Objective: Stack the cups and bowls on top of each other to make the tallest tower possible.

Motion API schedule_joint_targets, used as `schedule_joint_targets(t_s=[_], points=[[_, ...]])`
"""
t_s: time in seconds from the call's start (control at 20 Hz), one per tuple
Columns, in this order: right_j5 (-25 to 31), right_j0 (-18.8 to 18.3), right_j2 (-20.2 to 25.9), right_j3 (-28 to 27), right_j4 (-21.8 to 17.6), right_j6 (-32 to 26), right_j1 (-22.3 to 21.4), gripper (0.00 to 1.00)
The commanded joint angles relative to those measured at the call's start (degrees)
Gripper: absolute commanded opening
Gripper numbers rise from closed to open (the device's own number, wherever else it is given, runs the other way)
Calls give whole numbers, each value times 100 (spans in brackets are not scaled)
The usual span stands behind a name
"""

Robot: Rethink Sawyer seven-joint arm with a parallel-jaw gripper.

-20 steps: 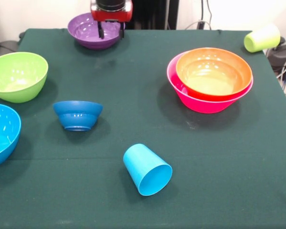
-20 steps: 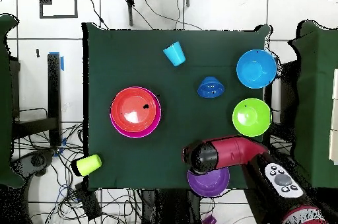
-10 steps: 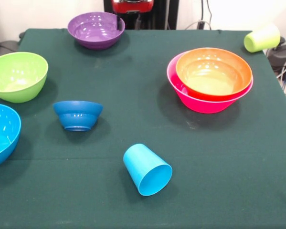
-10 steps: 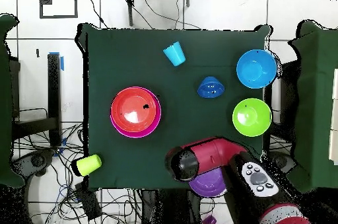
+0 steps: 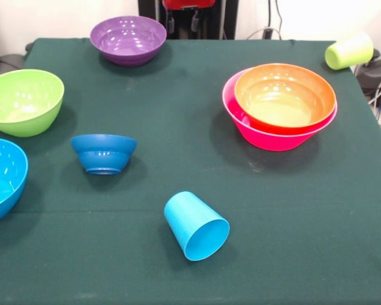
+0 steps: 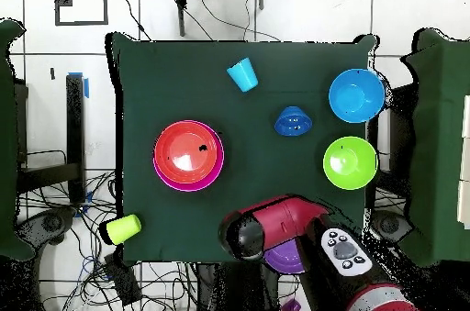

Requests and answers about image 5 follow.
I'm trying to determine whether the light blue cup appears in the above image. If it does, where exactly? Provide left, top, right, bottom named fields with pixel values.
left=163, top=191, right=231, bottom=262

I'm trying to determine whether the lime green cup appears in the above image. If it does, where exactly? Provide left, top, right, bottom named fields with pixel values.
left=324, top=32, right=375, bottom=71

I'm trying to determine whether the dark green table cloth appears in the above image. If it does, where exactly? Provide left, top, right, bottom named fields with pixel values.
left=0, top=37, right=381, bottom=305

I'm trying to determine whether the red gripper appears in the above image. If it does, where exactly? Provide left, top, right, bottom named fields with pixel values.
left=162, top=0, right=216, bottom=33

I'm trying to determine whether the lime green bowl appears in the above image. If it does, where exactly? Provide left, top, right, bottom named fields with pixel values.
left=0, top=69, right=66, bottom=138

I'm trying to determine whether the light blue bowl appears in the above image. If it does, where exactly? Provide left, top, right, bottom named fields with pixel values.
left=0, top=137, right=29, bottom=225

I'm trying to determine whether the black hanging cable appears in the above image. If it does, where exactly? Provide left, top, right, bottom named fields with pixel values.
left=274, top=0, right=284, bottom=41

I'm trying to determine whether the pink bowl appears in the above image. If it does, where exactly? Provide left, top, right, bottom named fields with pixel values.
left=222, top=68, right=338, bottom=152

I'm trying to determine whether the large orange bowl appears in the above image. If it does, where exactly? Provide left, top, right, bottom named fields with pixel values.
left=234, top=63, right=337, bottom=136

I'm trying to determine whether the purple bowl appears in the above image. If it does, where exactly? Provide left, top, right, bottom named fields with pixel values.
left=90, top=15, right=168, bottom=67

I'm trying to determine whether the small dark blue bowl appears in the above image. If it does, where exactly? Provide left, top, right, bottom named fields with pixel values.
left=70, top=133, right=138, bottom=175

